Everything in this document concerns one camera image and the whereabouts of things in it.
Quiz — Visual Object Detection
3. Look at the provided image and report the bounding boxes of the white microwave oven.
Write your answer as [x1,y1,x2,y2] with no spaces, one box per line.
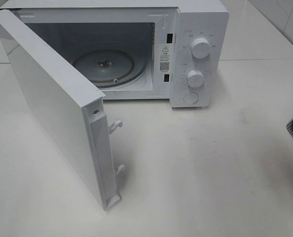
[0,0,229,108]

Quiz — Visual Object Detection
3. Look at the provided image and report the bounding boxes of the white microwave door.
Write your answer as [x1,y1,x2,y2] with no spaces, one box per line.
[0,10,124,209]

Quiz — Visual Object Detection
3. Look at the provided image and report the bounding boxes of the round white door button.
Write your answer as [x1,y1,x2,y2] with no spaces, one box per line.
[183,92,199,105]

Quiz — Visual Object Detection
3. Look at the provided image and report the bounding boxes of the white warning sticker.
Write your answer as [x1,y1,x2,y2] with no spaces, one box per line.
[158,44,172,73]

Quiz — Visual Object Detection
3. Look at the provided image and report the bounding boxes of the white microwave knob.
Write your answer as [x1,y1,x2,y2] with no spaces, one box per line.
[191,36,211,59]
[186,70,205,88]

